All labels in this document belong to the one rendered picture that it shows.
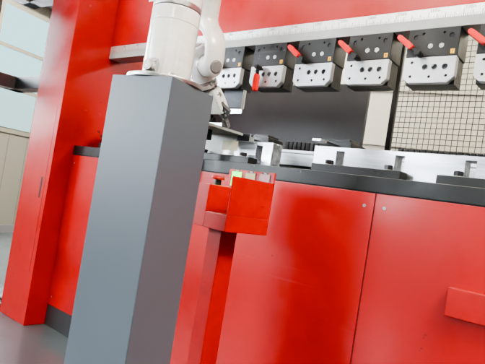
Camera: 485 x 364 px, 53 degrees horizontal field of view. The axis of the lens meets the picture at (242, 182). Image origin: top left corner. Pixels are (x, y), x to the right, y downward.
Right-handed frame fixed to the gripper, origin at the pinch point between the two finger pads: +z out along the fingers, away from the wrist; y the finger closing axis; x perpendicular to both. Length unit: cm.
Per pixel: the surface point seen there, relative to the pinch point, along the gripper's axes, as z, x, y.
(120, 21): -37, -34, 81
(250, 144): 7.2, 1.9, -14.2
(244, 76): -12.4, -16.9, -4.1
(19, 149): 79, -67, 369
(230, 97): -5.6, -11.6, 1.6
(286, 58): -17.5, -19.1, -24.5
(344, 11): -29, -28, -46
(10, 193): 113, -35, 369
